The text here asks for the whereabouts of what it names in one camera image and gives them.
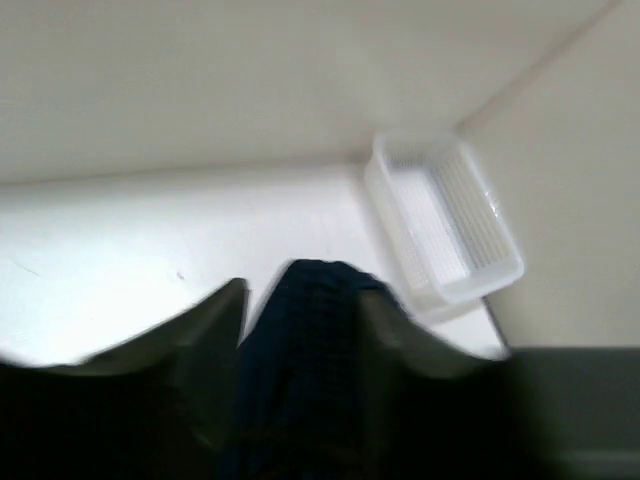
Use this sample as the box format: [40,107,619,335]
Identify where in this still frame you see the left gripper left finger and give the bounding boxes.
[1,278,248,479]

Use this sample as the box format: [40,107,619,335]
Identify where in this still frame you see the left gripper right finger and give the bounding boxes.
[357,292,639,479]

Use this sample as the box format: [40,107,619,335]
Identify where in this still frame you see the navy blue shorts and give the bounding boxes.
[213,259,399,479]

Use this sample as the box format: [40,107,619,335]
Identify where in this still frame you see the white plastic mesh basket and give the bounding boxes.
[365,132,525,307]

